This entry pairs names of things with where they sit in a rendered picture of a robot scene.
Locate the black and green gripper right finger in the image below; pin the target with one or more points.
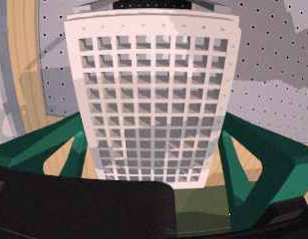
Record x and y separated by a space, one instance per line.
284 173

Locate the white well plate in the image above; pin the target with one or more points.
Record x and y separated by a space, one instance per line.
143 127

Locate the grey rack with upright posts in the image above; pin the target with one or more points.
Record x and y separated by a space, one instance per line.
213 6

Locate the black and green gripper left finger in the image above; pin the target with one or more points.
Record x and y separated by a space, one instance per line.
28 152

